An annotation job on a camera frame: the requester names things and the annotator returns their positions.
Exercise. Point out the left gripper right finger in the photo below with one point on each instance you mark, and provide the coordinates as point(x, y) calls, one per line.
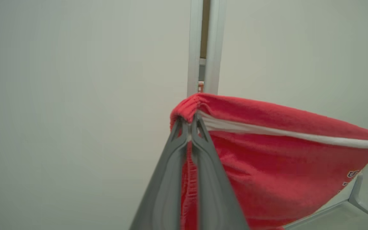
point(216, 198)

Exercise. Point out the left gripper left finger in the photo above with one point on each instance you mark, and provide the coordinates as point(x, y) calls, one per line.
point(164, 191)

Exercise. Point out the red shorts with white stripe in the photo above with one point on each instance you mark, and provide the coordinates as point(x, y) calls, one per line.
point(267, 166)

